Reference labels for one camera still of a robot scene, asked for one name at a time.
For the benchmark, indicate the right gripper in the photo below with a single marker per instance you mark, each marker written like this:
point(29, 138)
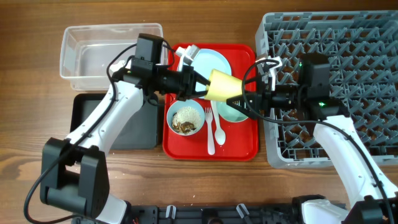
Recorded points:
point(234, 99)

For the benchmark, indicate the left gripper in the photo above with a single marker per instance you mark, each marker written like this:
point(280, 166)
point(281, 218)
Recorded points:
point(187, 82)

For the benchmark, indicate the yellow plastic cup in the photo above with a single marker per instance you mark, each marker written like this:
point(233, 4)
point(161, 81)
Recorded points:
point(222, 86)

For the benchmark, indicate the mint green bowl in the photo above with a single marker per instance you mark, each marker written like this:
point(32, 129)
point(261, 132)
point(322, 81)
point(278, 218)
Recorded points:
point(230, 114)

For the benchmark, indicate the light blue food bowl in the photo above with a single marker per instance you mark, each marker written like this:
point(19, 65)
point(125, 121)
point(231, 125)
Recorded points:
point(179, 104)

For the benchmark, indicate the rice and meat leftovers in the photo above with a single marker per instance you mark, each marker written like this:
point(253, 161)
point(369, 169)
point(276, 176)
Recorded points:
point(186, 121)

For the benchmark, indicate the white napkin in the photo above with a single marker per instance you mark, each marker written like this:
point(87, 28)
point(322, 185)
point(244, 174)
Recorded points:
point(120, 64)

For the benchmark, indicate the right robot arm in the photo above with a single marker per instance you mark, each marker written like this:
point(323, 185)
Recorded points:
point(372, 196)

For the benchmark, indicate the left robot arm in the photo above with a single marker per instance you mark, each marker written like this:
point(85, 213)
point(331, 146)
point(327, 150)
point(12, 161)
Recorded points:
point(74, 175)

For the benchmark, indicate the black waste tray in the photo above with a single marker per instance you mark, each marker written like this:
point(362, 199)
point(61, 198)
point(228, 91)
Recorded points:
point(140, 132)

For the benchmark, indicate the clear plastic waste bin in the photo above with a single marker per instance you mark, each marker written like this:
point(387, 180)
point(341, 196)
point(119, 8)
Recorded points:
point(87, 51)

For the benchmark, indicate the grey dishwasher rack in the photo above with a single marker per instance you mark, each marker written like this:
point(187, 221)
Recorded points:
point(361, 47)

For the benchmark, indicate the light blue plate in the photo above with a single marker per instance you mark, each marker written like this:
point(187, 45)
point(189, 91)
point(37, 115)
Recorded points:
point(206, 61)

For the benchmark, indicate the white plastic fork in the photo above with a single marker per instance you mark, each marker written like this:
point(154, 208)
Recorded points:
point(210, 140)

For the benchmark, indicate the red serving tray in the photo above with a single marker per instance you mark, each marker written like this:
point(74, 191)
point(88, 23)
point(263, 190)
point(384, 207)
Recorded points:
point(242, 139)

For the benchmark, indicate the white plastic spoon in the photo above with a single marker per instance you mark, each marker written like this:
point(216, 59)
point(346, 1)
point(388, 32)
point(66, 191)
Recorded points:
point(220, 135)

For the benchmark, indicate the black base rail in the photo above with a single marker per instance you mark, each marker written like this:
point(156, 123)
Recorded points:
point(270, 213)

